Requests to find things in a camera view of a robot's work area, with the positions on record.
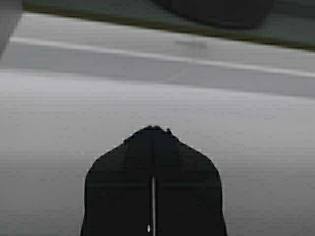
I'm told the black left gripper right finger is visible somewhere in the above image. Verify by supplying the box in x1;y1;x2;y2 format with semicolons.
153;126;227;236

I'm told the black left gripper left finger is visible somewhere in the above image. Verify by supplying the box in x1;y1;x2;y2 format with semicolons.
80;126;154;236

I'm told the grey pot with black handles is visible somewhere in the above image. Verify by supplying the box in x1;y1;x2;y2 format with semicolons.
154;0;275;29

